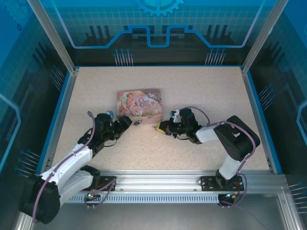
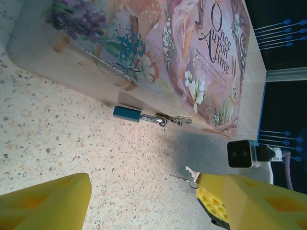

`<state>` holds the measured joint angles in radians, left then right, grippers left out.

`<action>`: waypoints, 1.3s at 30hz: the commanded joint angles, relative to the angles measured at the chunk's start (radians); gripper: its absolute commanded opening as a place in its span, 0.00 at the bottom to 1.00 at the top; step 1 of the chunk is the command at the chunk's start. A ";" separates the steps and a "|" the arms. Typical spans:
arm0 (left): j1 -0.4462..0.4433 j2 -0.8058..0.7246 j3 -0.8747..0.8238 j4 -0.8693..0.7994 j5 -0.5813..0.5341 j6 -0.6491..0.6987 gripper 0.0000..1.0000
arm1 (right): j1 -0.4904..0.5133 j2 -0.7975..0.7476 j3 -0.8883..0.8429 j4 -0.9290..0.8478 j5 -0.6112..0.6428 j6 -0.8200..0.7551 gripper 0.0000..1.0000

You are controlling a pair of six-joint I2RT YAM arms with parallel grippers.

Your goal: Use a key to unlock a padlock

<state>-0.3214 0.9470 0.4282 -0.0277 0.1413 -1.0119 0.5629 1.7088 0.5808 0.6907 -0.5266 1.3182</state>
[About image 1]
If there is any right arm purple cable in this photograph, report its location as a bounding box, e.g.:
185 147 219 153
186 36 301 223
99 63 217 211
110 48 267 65
186 106 256 209

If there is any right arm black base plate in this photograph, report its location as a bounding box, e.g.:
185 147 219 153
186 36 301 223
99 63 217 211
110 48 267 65
199 175 245 192

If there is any right aluminium side rail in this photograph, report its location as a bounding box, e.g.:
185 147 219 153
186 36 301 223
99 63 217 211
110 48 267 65
240 67 275 173

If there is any aluminium frame post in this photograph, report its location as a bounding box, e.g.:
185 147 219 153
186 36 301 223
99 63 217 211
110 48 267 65
240 0 283 75
26 0 80 74

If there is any left aluminium frame post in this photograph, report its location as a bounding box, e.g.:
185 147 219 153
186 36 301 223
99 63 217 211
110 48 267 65
26 0 80 74

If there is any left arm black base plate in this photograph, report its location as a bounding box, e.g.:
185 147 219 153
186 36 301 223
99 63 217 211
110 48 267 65
98 175 118 192

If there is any grey metal front shelf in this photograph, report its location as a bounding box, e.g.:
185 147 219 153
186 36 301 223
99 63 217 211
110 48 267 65
13 186 304 230

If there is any left aluminium side rail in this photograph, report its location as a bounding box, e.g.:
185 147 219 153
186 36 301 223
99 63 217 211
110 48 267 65
40 68 80 173

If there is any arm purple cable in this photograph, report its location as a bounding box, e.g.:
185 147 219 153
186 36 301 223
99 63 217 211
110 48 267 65
186 106 256 209
32 110 118 223

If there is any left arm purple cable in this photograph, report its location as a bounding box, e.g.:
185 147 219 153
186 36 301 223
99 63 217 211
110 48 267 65
32 110 118 223

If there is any aluminium front mounting rail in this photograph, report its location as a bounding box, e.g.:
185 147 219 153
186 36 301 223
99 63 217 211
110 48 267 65
31 170 287 193

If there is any right aluminium frame post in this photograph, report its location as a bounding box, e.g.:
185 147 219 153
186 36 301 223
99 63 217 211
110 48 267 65
240 0 283 75

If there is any pink illustrated tin box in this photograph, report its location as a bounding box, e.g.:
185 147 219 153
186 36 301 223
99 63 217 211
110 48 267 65
117 88 163 125

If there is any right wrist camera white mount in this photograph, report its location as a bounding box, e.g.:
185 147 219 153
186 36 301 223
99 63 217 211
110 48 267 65
170 109 181 123

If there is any aluminium side rail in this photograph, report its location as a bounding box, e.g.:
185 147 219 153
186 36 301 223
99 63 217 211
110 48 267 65
40 68 80 173
240 67 275 173

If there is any slotted grey cable duct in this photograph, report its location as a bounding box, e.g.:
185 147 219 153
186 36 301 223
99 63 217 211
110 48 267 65
68 194 220 203

